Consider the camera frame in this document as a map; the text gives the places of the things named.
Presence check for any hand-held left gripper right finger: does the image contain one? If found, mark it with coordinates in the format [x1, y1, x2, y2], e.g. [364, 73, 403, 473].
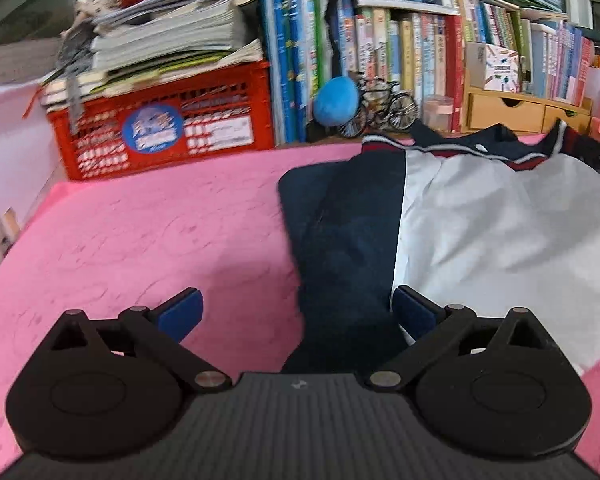
[365, 285, 556, 392]

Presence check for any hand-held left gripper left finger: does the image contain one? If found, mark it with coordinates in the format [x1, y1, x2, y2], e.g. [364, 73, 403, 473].
[50, 287, 232, 393]

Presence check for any navy and white jacket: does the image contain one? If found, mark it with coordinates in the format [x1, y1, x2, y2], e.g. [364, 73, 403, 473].
[278, 120, 600, 376]

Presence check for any pink rabbit print blanket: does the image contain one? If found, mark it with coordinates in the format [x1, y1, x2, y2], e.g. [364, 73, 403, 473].
[0, 132, 600, 480]

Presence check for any wooden drawer organizer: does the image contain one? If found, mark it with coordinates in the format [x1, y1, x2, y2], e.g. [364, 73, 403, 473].
[462, 85, 593, 136]

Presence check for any white box with colourful print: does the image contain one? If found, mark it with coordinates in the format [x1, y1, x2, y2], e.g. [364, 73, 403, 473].
[465, 42, 523, 93]

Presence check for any pink jar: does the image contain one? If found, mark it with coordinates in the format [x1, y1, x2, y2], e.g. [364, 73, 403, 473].
[424, 95, 454, 133]

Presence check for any miniature bicycle model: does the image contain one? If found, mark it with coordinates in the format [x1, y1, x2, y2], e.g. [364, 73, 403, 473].
[337, 77, 421, 138]

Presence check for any row of colourful paperback books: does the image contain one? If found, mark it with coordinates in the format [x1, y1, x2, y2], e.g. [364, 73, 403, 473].
[337, 0, 596, 136]

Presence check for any large red plastic crate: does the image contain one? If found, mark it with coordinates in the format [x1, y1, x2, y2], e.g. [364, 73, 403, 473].
[47, 60, 276, 181]

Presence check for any blue plush ball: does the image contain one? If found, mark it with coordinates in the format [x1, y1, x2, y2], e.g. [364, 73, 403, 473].
[313, 76, 361, 126]

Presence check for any white board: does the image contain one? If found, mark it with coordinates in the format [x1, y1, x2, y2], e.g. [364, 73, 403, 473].
[0, 82, 68, 226]

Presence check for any stack of papers and workbooks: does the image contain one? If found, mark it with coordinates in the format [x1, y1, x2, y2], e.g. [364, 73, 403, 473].
[40, 0, 266, 106]

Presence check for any grey slatted panel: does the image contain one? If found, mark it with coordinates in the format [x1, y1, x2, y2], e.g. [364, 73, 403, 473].
[0, 40, 63, 88]

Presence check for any grey lanyard strap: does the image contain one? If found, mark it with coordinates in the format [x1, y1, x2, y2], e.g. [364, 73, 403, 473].
[55, 20, 96, 121]

